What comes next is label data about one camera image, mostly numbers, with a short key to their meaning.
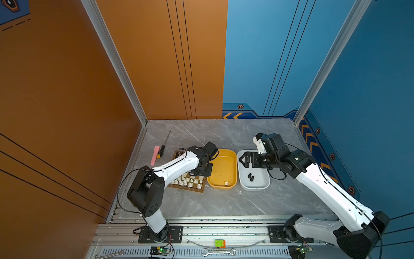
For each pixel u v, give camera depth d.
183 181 0.86
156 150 1.02
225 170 0.95
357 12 0.71
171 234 0.73
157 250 0.71
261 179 0.91
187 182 0.88
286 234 0.67
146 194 0.45
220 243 0.69
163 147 1.05
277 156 0.53
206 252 0.70
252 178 0.89
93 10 0.70
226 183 0.87
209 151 0.70
